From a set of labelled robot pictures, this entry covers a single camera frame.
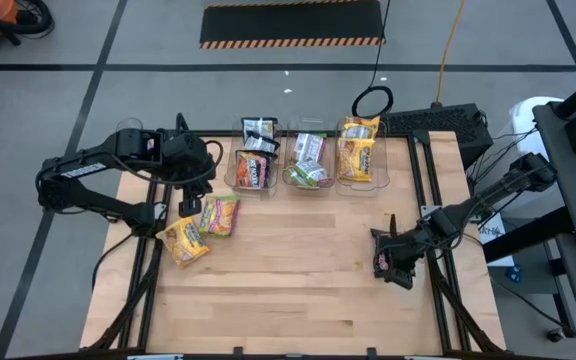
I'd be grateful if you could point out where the white paper sheet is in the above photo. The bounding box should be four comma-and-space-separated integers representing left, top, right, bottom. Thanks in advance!
476, 219, 517, 268

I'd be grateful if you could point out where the black hanging cable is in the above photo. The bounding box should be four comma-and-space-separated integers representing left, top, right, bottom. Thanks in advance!
350, 0, 395, 120

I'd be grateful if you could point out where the clear plastic cup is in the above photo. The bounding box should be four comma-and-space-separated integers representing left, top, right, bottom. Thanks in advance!
115, 116, 145, 135

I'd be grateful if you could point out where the black yellow striped floor mat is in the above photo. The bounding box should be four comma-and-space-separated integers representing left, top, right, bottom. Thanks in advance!
198, 0, 387, 50

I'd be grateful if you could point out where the yellow hanging cable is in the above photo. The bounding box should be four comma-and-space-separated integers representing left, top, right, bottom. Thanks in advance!
434, 0, 469, 107

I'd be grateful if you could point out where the black aluminium table frame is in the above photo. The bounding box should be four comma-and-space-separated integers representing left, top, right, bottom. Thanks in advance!
85, 128, 507, 360

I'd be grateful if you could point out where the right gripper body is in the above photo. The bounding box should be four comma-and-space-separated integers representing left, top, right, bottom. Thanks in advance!
386, 218, 443, 275

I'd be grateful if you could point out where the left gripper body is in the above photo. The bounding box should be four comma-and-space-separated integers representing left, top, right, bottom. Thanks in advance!
160, 130, 218, 201

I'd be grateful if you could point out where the clear plastic bin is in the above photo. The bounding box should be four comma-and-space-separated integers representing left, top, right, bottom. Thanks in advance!
223, 117, 283, 197
334, 117, 391, 197
280, 117, 339, 197

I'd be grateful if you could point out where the yellow chicken ramen pack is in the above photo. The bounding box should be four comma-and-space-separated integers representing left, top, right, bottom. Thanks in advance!
155, 215, 211, 270
336, 137, 377, 184
342, 115, 382, 141

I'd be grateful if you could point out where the lime chili shrimp ramen pack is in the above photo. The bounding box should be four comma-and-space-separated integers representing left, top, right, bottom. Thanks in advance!
292, 132, 327, 164
281, 166, 309, 189
198, 194, 242, 238
293, 159, 337, 190

